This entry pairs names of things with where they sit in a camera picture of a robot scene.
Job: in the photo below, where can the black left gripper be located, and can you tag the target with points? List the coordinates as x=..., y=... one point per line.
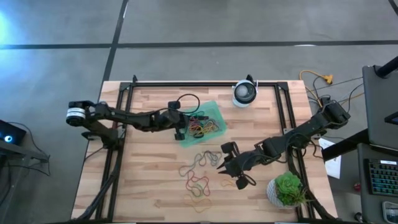
x=169, y=119

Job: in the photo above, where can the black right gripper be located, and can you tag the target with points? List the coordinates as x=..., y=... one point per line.
x=242, y=163

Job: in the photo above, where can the wide black rubber band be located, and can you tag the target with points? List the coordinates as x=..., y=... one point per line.
x=194, y=135
x=202, y=118

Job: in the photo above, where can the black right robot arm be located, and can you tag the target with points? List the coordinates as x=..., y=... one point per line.
x=304, y=130

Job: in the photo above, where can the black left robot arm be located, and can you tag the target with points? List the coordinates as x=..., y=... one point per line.
x=130, y=116

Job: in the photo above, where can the wide green rubber band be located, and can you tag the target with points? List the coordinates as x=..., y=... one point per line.
x=196, y=193

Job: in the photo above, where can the long red rubber band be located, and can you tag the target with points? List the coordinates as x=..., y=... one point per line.
x=187, y=183

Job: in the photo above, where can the thin grey rubber band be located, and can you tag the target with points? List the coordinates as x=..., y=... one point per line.
x=180, y=170

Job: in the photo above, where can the teal translucent plastic bin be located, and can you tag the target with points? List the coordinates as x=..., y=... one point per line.
x=217, y=109

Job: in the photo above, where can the long yellow rubber band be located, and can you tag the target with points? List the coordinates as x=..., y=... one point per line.
x=199, y=211

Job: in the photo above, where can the succulent in white patterned pot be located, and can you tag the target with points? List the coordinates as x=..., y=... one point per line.
x=287, y=186

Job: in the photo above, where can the white paper sheet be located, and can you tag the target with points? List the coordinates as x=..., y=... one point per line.
x=334, y=168

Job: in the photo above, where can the black power adapter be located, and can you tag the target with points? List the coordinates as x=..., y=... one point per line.
x=325, y=99

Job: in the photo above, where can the black beam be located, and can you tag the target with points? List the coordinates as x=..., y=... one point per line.
x=345, y=146

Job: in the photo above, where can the small red object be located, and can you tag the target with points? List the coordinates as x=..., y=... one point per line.
x=357, y=187

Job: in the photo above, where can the black device with blue light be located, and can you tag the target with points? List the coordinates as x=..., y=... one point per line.
x=15, y=133

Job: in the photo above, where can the backlit keyboard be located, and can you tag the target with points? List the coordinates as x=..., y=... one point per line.
x=384, y=179

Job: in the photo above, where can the grey desk device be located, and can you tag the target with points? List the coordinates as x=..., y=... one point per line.
x=391, y=208

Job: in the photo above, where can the black phone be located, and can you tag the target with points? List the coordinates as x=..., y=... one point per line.
x=392, y=119

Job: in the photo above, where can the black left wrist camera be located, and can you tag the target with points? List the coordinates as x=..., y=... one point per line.
x=174, y=105

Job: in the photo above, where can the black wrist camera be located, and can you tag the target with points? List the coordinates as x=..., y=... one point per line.
x=242, y=183
x=174, y=105

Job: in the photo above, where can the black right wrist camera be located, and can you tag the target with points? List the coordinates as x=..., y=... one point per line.
x=242, y=183

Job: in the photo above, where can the black aluminium table frame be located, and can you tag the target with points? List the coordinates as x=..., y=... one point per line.
x=202, y=84

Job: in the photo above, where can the black post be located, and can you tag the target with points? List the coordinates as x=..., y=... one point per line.
x=388, y=67

